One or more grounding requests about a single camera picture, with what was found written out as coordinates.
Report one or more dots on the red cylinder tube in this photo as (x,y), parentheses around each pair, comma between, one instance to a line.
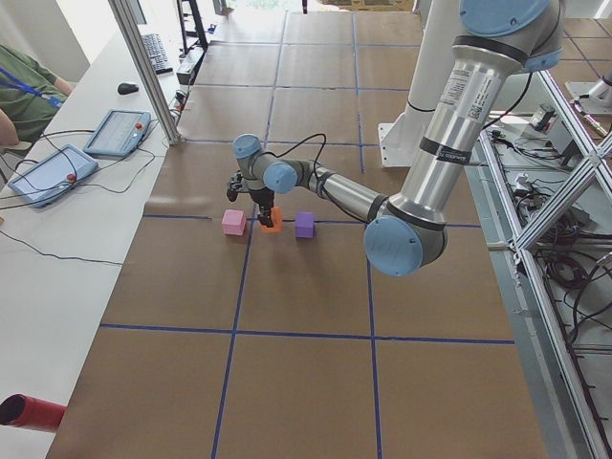
(28,412)

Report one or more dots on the orange foam block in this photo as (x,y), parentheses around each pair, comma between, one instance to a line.
(277,222)

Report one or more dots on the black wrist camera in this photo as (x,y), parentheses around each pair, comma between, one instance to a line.
(236,185)

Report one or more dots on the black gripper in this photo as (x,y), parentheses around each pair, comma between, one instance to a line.
(261,196)

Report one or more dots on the near blue teach pendant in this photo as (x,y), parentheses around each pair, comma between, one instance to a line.
(48,180)

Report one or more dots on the pink foam block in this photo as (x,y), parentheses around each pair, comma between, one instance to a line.
(234,222)

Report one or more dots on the purple foam block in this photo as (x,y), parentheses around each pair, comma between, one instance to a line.
(304,225)

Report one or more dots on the person in green shirt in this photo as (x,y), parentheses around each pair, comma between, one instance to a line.
(31,95)

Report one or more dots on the black computer mouse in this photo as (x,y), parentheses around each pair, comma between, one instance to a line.
(126,88)

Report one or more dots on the blue teach pendant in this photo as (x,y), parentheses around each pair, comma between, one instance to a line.
(48,180)
(118,134)

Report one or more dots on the black keyboard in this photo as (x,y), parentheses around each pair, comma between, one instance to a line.
(155,51)

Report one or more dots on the white pedestal column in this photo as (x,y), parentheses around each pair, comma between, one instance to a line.
(399,140)

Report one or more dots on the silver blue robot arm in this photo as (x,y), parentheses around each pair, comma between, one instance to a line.
(407,230)

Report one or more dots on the aluminium frame rail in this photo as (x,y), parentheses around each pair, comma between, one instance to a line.
(542,179)

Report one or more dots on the far blue teach pendant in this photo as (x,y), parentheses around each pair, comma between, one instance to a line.
(118,134)

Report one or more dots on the aluminium frame post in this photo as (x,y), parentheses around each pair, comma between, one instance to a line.
(131,34)

